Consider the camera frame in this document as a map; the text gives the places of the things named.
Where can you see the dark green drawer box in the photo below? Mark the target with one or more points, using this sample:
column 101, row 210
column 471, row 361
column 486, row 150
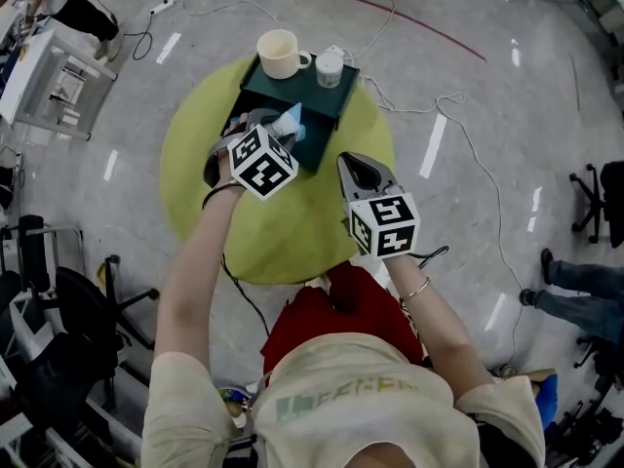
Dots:
column 302, row 93

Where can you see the round table with green cloth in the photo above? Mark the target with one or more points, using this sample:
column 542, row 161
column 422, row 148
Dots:
column 302, row 232

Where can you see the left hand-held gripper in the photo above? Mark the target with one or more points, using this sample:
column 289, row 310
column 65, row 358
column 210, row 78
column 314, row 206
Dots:
column 263, row 164

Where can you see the person's right forearm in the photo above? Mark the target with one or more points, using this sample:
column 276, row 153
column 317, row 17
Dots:
column 439, row 329

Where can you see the black office chair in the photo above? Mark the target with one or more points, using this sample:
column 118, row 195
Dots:
column 612, row 198
column 78, row 290

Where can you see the black wristband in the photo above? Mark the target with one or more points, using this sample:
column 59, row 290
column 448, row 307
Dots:
column 222, row 192

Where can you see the cream ceramic mug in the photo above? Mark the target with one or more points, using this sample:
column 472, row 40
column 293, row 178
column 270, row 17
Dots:
column 280, row 59

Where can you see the person's cream t-shirt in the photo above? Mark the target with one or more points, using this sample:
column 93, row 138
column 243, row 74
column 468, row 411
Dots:
column 351, row 407

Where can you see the person's left forearm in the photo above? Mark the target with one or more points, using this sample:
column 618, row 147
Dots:
column 195, row 281

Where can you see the person's red skirt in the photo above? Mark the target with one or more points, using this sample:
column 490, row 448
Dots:
column 351, row 310

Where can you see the clear cotton swab jar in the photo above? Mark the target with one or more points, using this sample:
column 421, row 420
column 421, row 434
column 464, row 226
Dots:
column 329, row 68

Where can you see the red floor tape line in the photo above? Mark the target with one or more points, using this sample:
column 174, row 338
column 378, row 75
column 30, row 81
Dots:
column 439, row 35

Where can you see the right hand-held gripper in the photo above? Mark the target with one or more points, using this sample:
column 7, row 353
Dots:
column 390, row 227

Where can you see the white power adapter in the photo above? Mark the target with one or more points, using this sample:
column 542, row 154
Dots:
column 335, row 50

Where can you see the white curved desk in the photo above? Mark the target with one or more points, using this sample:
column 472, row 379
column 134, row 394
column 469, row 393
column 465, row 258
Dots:
column 117, row 432

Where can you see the black mesh chair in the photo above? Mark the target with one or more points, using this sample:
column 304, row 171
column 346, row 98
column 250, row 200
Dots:
column 34, row 246

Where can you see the white rectangular table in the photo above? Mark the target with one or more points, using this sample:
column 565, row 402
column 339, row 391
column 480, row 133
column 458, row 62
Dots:
column 29, row 73

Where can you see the white power strip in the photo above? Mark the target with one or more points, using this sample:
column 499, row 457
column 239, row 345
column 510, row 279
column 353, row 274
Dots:
column 162, row 7

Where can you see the waste bin with bottles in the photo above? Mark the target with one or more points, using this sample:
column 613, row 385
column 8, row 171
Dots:
column 234, row 405

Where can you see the blue and white packet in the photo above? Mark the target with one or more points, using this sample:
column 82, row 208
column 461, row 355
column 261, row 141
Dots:
column 292, row 120

